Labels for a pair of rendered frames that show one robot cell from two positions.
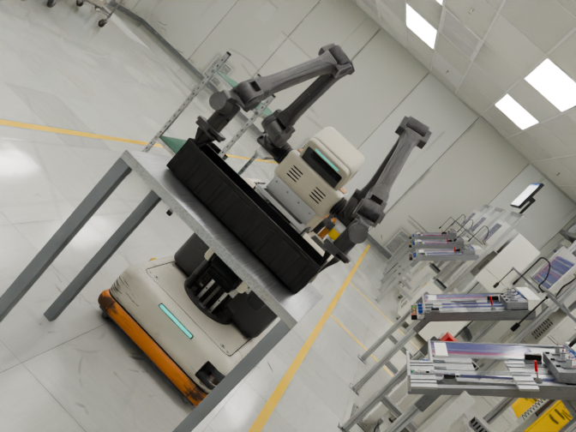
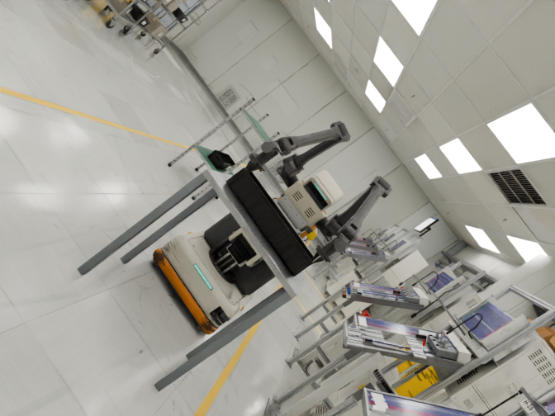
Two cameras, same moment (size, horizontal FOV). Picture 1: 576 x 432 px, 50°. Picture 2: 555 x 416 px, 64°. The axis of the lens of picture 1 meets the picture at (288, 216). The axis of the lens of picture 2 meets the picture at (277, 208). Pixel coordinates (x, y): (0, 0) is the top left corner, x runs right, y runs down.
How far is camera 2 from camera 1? 0.36 m
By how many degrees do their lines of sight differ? 3
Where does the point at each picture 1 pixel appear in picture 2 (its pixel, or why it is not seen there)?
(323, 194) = (313, 212)
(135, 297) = (178, 256)
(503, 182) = (410, 210)
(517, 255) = (413, 264)
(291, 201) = (292, 213)
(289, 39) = (282, 85)
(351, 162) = (335, 196)
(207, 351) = (220, 300)
